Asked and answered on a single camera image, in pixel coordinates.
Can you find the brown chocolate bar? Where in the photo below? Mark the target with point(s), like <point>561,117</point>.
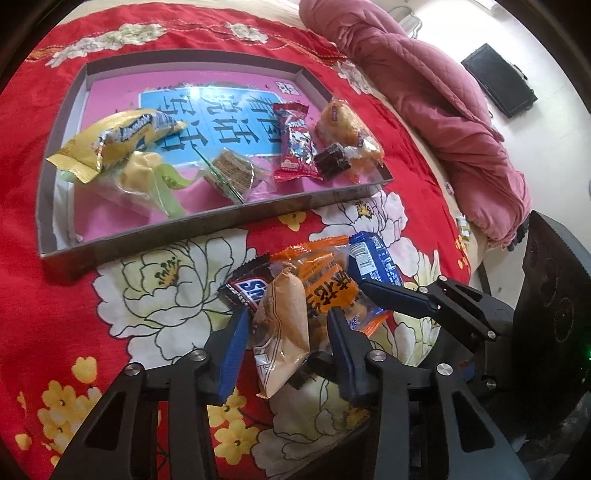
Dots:
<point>244,286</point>

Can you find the blue snack packet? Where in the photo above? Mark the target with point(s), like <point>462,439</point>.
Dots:
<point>369,258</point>

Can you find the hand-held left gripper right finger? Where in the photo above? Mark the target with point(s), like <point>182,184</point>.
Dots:
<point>344,350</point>

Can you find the pink quilt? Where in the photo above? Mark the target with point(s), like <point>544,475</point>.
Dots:
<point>415,92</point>

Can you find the clear wafer packet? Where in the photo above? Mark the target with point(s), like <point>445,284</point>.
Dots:
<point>231,168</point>

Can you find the small dark chocolate packet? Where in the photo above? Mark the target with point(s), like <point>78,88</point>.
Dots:
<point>332,161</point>

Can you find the tan snack packet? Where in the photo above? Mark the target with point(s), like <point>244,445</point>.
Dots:
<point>281,332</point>

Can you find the red snack packet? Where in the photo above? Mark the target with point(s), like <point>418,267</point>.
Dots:
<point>295,147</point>

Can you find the black television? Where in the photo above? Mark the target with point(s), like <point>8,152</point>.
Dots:
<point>501,81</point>

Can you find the red floral blanket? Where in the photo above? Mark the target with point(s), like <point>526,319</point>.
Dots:
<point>46,323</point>

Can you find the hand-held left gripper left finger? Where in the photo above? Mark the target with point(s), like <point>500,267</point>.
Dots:
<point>231,360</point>

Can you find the dark cloth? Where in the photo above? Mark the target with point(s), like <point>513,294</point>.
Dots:
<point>554,438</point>

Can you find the grey cardboard tray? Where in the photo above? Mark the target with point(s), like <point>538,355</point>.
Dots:
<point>138,242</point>

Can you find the green cake packet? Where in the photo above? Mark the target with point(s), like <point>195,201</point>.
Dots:
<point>138,173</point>

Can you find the yellow snack packet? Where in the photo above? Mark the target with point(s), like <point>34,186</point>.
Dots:
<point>120,138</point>

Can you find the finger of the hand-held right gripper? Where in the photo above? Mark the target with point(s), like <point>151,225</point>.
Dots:
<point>314,367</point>
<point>406,300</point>

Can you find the orange snack packet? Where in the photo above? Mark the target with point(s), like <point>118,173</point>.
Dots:
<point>323,281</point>

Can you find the pink book with blue label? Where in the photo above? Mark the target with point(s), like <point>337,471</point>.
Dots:
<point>231,124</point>

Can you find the clear orange bun packet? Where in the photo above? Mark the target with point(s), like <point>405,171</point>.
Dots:
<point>341,122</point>

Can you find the white metal chair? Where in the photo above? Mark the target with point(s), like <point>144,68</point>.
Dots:
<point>411,21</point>

